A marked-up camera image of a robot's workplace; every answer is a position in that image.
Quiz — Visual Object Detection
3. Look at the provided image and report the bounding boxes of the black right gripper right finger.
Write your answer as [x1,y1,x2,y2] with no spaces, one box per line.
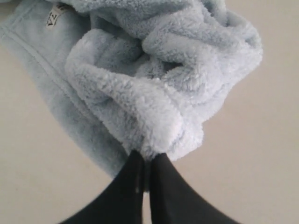
[149,154,237,224]

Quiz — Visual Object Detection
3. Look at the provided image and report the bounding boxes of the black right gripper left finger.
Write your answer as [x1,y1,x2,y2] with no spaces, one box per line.
[62,151,144,224]

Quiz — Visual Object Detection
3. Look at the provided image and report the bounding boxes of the light blue terry towel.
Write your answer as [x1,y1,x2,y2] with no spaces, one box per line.
[0,0,263,176]

